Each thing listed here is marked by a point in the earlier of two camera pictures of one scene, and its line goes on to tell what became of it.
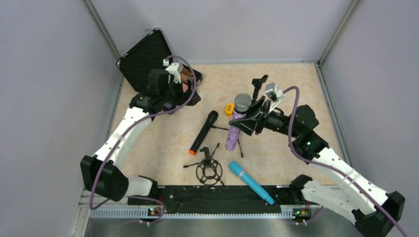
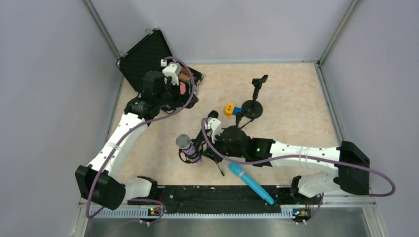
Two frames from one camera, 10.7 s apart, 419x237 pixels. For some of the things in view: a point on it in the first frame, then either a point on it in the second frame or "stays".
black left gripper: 183,93 stays
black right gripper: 252,113 to 203,146
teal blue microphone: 235,167 stays
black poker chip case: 148,53 stays
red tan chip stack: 187,71 stays
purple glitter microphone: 242,103 to 184,141
